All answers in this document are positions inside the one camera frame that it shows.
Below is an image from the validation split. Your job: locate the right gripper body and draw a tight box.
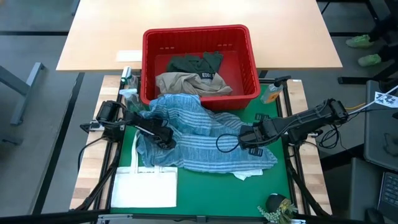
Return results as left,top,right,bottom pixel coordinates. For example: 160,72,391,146
238,119,280,149

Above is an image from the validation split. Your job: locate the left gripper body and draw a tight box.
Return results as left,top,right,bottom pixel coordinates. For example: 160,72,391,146
150,119,177,151

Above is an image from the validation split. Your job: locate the white linen shirt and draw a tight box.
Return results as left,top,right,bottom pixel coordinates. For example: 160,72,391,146
231,169,264,182

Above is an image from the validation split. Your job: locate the light blue garment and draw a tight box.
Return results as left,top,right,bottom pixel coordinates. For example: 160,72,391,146
136,93,279,174

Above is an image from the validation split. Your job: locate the red plastic laundry bin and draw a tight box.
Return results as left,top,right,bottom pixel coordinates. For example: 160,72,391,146
140,24,261,112

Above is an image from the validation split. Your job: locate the clear spray bottle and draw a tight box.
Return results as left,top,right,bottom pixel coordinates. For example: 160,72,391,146
119,88,147,113

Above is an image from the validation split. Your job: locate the beige garment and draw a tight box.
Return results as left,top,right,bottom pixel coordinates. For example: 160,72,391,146
155,71,233,97

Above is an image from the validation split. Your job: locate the white canvas tote bag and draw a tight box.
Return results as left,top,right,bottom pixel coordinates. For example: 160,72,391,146
111,130,178,208

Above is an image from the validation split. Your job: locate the green table mat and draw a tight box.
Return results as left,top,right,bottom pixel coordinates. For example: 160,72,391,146
110,83,295,218

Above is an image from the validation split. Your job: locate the dark green garment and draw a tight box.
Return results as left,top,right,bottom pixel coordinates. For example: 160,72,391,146
167,51,224,82

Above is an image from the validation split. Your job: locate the grey cabinet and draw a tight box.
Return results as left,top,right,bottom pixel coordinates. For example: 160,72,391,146
363,80,398,172

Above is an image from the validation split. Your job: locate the person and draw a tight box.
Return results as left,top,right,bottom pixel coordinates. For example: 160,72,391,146
345,14,398,68

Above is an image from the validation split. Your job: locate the light wooden desk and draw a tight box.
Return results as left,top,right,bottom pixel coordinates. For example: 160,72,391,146
55,0,343,73

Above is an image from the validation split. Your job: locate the white paper fiducial tag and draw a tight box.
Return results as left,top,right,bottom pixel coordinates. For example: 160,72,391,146
374,91,398,109

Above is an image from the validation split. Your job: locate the black computer mouse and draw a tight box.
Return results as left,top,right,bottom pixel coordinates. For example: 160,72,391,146
365,207,386,224

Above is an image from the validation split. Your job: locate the dark keyboard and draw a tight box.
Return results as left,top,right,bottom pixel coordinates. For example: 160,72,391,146
377,170,398,215

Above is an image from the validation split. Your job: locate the grey metal table leg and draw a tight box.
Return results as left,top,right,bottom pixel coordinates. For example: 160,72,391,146
0,62,45,126

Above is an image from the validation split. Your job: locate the black aluminium table frame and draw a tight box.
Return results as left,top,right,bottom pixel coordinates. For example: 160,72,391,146
70,73,332,224

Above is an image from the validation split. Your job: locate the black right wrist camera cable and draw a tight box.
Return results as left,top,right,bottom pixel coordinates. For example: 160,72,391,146
215,133,247,154

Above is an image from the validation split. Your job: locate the black cable bundle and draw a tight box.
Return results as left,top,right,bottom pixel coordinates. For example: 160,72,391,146
317,123,342,149

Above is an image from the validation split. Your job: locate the silver camera mount bar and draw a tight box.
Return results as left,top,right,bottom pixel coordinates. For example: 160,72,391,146
96,213,307,224

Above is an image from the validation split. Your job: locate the yellow power plug cable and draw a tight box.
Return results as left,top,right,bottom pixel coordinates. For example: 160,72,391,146
345,102,368,111

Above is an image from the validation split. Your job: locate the white cable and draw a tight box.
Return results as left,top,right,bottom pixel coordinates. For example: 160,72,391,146
347,84,398,115

